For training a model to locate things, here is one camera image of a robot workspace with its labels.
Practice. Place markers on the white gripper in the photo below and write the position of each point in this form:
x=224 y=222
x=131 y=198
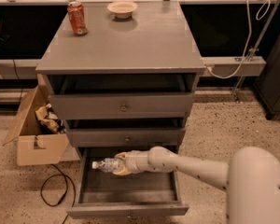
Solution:
x=132 y=162

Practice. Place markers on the clear plastic water bottle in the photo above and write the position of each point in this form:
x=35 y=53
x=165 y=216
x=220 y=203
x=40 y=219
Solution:
x=108 y=165

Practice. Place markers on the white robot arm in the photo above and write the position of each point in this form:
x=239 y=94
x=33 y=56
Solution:
x=251 y=179

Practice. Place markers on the grey bottom drawer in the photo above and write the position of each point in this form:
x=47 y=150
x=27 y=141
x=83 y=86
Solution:
x=102 y=194

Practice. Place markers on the grey drawer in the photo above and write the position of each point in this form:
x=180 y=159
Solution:
x=120 y=96
x=125 y=132
x=102 y=194

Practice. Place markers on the grey middle drawer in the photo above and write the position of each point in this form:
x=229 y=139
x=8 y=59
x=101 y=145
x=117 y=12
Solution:
x=125 y=132

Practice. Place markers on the grey top drawer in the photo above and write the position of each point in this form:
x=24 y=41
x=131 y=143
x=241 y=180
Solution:
x=120 y=96

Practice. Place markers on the grey drawer cabinet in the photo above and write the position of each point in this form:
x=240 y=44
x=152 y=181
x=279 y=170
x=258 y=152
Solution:
x=156 y=39

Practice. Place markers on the crumpled packaging in box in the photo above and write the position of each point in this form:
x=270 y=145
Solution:
x=47 y=118

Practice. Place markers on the open cardboard box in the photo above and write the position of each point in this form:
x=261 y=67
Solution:
x=34 y=147

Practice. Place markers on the white ceramic bowl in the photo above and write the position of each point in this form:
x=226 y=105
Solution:
x=122 y=9

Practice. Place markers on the orange soda can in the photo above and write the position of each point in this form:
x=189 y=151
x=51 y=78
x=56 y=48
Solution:
x=75 y=12

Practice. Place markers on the dark grey side cabinet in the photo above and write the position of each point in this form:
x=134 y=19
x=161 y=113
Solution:
x=268 y=86

